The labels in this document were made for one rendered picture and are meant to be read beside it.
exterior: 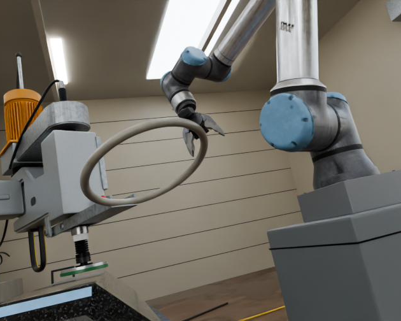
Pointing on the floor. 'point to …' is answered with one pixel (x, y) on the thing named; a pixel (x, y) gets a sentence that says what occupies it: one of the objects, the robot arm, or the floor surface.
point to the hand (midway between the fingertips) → (207, 144)
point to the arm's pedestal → (348, 266)
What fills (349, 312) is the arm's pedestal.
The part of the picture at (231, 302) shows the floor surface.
